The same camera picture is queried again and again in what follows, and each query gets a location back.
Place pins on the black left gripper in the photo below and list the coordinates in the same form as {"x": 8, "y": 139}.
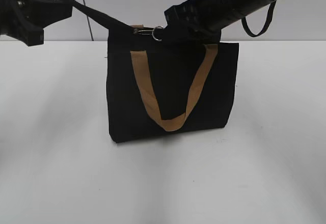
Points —
{"x": 24, "y": 20}

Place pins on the silver metal snap clasp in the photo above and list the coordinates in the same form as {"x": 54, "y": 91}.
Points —
{"x": 149, "y": 32}

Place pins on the tan bag handle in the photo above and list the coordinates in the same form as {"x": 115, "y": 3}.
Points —
{"x": 137, "y": 26}
{"x": 171, "y": 81}

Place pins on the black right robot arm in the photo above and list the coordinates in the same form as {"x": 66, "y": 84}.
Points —
{"x": 222, "y": 13}

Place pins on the tan rear bag handle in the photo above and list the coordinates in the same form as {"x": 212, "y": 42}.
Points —
{"x": 137, "y": 26}

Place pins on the black tote bag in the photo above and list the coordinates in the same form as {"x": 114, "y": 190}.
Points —
{"x": 127, "y": 117}

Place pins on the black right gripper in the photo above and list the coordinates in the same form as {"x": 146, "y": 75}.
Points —
{"x": 185, "y": 23}

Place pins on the tan front bag handle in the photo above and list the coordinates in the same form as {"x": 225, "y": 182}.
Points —
{"x": 171, "y": 81}

